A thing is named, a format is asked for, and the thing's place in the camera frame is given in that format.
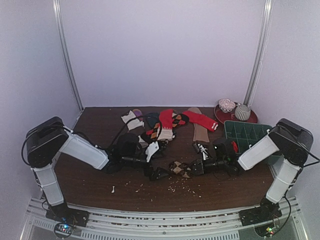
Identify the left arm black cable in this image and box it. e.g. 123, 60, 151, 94
108, 114, 156, 151

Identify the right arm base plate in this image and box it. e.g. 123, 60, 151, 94
238, 206, 283, 226

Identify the left aluminium frame post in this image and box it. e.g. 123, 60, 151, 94
52, 0, 84, 112

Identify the red white zigzag sock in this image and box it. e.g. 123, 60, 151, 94
157, 109, 174, 141

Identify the purple orange striped sock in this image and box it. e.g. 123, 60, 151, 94
132, 108, 144, 121

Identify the brown beige argyle sock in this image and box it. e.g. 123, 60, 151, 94
169, 161, 193, 179

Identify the tan brown sock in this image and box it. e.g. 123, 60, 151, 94
188, 107, 210, 143

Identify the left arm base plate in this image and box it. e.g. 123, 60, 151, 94
45, 207, 89, 227

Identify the orange brown argyle sock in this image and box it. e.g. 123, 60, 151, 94
139, 113, 189, 144

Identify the green divided organizer tray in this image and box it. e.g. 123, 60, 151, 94
224, 120, 272, 160

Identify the white brown block sock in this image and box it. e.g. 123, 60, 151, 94
121, 110, 148, 148

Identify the grey striped cup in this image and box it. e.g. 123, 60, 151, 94
234, 104, 251, 121

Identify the red sock white cuff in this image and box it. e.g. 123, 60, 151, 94
183, 110, 219, 132

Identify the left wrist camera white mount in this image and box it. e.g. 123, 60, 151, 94
145, 141, 160, 163

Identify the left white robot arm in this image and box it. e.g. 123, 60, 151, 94
20, 116, 170, 222

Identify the red snowflake sock pair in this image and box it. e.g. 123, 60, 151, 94
231, 141, 239, 153

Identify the aluminium frame post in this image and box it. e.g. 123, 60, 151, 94
243, 0, 273, 107
52, 0, 84, 112

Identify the red round plate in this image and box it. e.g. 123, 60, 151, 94
214, 102, 259, 125

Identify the dark blue sock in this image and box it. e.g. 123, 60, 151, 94
144, 112, 160, 129

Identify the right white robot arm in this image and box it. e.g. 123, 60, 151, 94
189, 118, 314, 221

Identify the right aluminium frame post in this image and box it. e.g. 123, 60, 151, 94
243, 0, 273, 107

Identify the white red patterned bowl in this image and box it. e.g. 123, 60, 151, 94
218, 98, 236, 113

